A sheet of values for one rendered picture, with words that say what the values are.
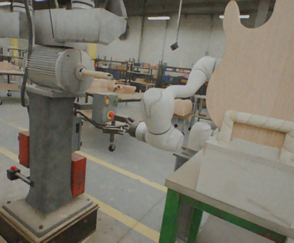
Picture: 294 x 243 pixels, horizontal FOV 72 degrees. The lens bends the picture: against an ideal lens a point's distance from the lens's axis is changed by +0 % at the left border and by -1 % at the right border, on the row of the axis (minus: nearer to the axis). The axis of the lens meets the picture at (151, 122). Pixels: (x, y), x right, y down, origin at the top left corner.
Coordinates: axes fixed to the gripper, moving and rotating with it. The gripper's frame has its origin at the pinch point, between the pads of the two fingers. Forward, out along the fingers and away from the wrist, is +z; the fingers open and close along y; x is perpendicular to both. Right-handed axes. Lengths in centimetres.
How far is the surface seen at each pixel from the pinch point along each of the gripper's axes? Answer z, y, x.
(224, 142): -60, -14, 11
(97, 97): 31.6, 24.9, 2.7
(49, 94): 37.4, -5.4, 9.3
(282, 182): -77, -16, 5
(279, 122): -72, -12, 20
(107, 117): 25.9, 27.7, -11.0
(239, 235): -74, 86, -117
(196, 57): 340, 1117, -11
